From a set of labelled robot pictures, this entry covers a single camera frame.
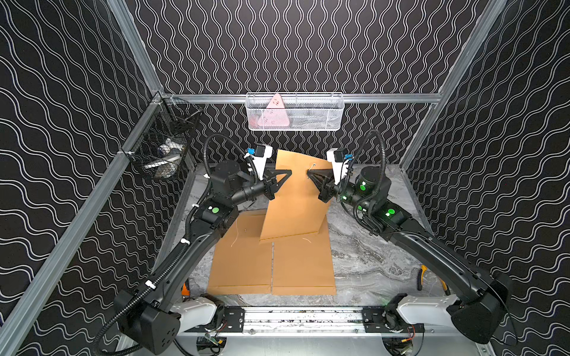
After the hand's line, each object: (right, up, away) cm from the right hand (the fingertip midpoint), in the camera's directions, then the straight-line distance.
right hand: (308, 169), depth 66 cm
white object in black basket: (-47, +2, +9) cm, 48 cm away
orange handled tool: (-43, -42, +14) cm, 62 cm away
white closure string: (+2, -27, +27) cm, 38 cm away
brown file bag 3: (-4, -12, +2) cm, 12 cm away
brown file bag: (0, -36, +24) cm, 43 cm away
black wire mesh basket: (-56, +11, +21) cm, 61 cm away
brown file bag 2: (-25, -36, +25) cm, 50 cm away
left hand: (-6, 0, -3) cm, 6 cm away
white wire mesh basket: (+7, +30, +37) cm, 48 cm away
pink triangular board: (-11, +24, +24) cm, 36 cm away
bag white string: (-28, -27, +27) cm, 48 cm away
